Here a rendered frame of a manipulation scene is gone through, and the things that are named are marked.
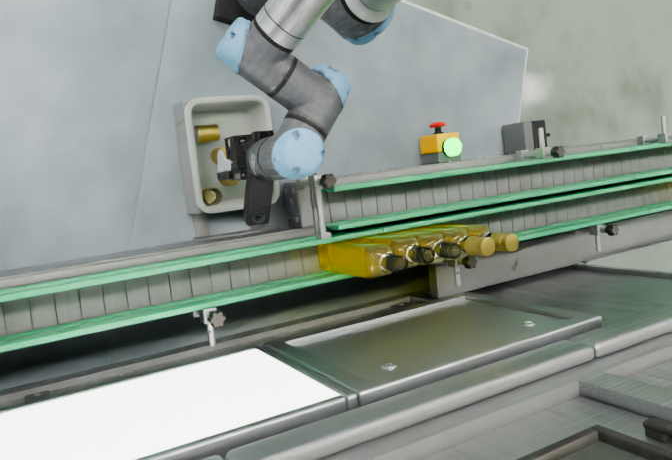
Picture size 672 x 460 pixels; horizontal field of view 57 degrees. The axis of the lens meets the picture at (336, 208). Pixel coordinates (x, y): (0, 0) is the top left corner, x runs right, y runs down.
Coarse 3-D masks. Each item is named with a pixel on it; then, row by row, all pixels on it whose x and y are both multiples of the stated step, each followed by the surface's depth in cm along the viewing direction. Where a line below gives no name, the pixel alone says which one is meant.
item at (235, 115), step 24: (240, 96) 123; (192, 120) 126; (216, 120) 128; (240, 120) 131; (264, 120) 126; (192, 144) 119; (216, 144) 128; (192, 168) 119; (216, 168) 128; (240, 192) 131
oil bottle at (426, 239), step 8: (392, 232) 126; (400, 232) 125; (408, 232) 123; (416, 232) 121; (424, 232) 120; (432, 232) 118; (424, 240) 115; (432, 240) 115; (440, 240) 115; (424, 264) 116
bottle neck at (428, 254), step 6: (414, 246) 111; (420, 246) 110; (408, 252) 111; (414, 252) 109; (420, 252) 108; (426, 252) 110; (432, 252) 108; (408, 258) 111; (414, 258) 109; (420, 258) 108; (426, 258) 110; (432, 258) 108
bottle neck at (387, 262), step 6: (384, 258) 108; (390, 258) 106; (396, 258) 105; (402, 258) 105; (384, 264) 107; (390, 264) 106; (396, 264) 105; (402, 264) 107; (384, 270) 109; (390, 270) 107; (396, 270) 105; (402, 270) 105
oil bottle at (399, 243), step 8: (352, 240) 125; (360, 240) 122; (368, 240) 120; (376, 240) 117; (384, 240) 115; (392, 240) 113; (400, 240) 113; (408, 240) 113; (416, 240) 114; (392, 248) 113; (400, 248) 112; (408, 264) 112; (416, 264) 113
